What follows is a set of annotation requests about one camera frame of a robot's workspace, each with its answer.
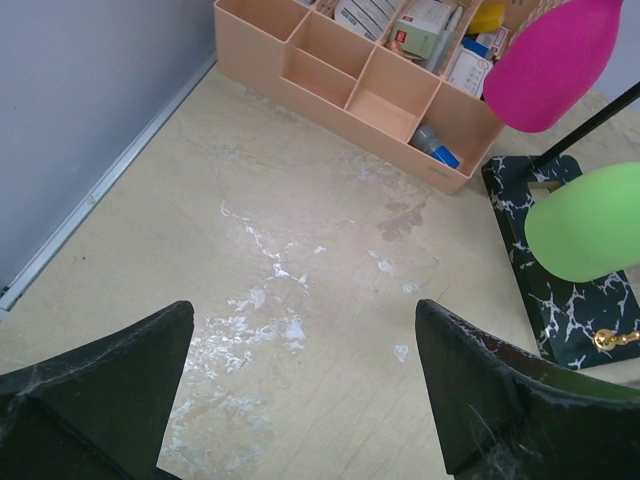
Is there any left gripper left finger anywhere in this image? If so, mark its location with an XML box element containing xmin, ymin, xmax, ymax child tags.
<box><xmin>1</xmin><ymin>301</ymin><xmax>194</xmax><ymax>479</ymax></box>

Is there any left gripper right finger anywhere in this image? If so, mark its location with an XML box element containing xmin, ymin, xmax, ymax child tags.
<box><xmin>415</xmin><ymin>300</ymin><xmax>639</xmax><ymax>479</ymax></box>

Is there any gold wine glass rack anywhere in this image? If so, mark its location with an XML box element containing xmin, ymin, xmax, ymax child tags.
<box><xmin>481</xmin><ymin>86</ymin><xmax>639</xmax><ymax>370</ymax></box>

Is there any green wine glass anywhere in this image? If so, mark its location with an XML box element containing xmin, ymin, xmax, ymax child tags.
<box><xmin>524</xmin><ymin>161</ymin><xmax>639</xmax><ymax>283</ymax></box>

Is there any pink wine glass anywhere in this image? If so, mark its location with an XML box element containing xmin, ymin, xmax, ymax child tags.
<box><xmin>483</xmin><ymin>0</ymin><xmax>623</xmax><ymax>133</ymax></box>

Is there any blue grey glue stick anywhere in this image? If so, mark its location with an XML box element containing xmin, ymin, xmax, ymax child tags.
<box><xmin>409</xmin><ymin>125</ymin><xmax>460</xmax><ymax>169</ymax></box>

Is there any orange desk file organizer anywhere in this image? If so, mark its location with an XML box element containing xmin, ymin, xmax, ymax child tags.
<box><xmin>212</xmin><ymin>0</ymin><xmax>571</xmax><ymax>196</ymax></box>

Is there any small green white box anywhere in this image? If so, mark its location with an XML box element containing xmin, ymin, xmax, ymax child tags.
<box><xmin>390</xmin><ymin>0</ymin><xmax>453</xmax><ymax>59</ymax></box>

